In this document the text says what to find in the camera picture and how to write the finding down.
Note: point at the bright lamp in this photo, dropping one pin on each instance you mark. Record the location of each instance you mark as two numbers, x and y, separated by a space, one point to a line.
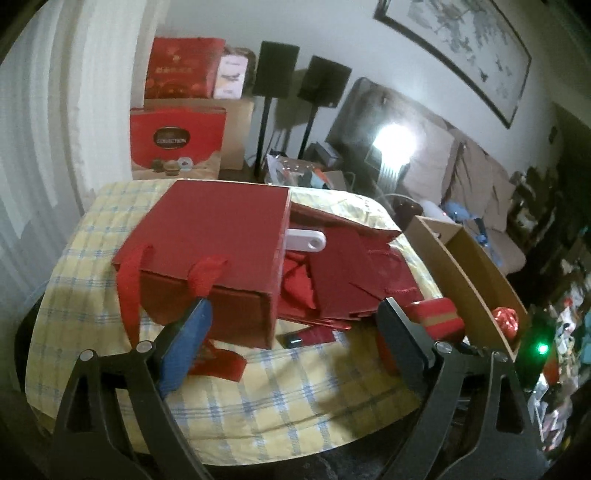
392 147

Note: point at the cardboard box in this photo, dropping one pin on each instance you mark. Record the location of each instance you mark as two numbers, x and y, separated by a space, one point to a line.
461 267

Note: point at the carton of assorted clutter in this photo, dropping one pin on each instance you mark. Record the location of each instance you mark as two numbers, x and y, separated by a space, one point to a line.
314 173

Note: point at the framed ink painting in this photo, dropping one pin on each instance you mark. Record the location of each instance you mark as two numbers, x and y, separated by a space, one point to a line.
461 50

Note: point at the medium beige sofa cushion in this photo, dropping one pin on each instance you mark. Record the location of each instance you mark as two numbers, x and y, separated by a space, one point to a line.
478 180

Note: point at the large brown carton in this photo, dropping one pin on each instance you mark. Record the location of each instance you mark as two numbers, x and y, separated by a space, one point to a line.
238 134

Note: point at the beige sofa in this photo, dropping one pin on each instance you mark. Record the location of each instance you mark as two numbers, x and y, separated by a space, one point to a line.
360 120

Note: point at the large beige sofa cushion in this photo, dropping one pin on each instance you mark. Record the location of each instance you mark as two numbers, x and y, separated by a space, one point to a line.
434 175

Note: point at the red chocolate gift bag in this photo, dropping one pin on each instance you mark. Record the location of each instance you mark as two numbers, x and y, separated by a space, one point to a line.
178 138

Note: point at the white dome-shaped device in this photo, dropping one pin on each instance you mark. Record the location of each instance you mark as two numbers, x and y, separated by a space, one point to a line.
434 210

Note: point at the large red gift bag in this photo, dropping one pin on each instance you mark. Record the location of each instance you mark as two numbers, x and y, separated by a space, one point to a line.
207 226

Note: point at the small dark red paper bag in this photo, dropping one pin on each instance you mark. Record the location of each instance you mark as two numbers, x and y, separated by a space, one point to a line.
355 277

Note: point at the red patterned gift box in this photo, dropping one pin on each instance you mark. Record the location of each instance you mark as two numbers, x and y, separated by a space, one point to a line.
182 69

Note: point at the small beige sofa cushion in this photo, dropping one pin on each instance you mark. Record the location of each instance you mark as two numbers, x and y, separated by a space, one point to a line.
498 203

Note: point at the red rounded tin case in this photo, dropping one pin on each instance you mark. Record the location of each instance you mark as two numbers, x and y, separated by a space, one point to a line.
438 318

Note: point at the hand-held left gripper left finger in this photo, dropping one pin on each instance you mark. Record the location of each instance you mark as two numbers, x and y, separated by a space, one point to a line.
184 350

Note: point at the yellow checked tablecloth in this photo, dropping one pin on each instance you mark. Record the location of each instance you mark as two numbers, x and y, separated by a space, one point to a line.
277 406

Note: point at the black speaker on stand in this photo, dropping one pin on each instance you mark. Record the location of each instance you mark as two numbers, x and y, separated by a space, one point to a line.
325 83
277 69

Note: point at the white lint brush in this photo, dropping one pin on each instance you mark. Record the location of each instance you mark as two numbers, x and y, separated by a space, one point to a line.
307 241

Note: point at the small white printed box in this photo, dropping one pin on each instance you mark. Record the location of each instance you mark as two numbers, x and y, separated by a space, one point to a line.
230 76

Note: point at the red plastic twine ball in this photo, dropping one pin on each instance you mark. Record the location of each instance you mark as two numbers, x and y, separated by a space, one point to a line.
505 323

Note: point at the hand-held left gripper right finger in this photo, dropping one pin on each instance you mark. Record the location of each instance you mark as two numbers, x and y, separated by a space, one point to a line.
401 350

